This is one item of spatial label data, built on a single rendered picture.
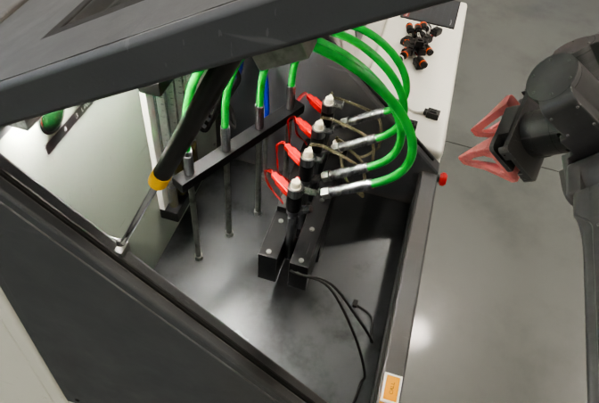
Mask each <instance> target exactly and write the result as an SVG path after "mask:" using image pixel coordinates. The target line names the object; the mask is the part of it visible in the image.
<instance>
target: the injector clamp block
mask: <svg viewBox="0 0 599 403"><path fill-rule="evenodd" d="M334 169H341V163H340V157H339V156H338V155H336V154H333V153H329V155H328V158H327V161H326V163H325V165H324V170H323V172H324V171H327V170H334ZM341 180H342V178H339V179H334V180H332V181H329V182H325V183H324V182H323V181H321V182H318V185H317V188H316V190H318V187H320V191H319V194H318V196H317V197H315V196H314V197H313V200H312V202H311V204H309V203H308V205H312V207H313V211H312V212H310V213H306V219H305V221H304V224H303V227H302V229H298V228H297V230H296V239H295V248H294V251H293V254H292V256H291V260H290V265H289V274H288V284H287V285H288V286H290V287H294V288H297V289H301V290H304V291H305V290H306V289H307V286H308V281H309V279H308V278H305V277H302V276H297V275H294V274H293V273H292V272H290V270H293V271H295V272H296V271H299V272H300V273H301V274H304V275H310V276H311V273H312V270H313V267H314V265H315V262H318V260H319V258H320V255H321V252H322V249H323V247H324V242H325V238H326V236H327V233H328V230H329V225H330V220H331V215H332V207H333V204H334V202H335V199H336V196H335V197H332V198H331V199H325V200H324V199H323V198H322V196H321V189H322V188H323V187H327V186H335V185H340V184H341ZM287 215H288V214H287V213H284V212H281V211H278V210H277V209H276V212H275V214H274V217H273V219H272V222H271V224H270V227H269V228H268V230H267V234H266V237H265V239H264V241H263V243H262V245H261V248H260V250H259V252H258V277H259V278H263V279H266V280H269V281H272V282H275V281H276V279H277V277H278V274H279V272H280V269H281V266H282V264H283V260H284V258H285V245H286V234H287Z"/></svg>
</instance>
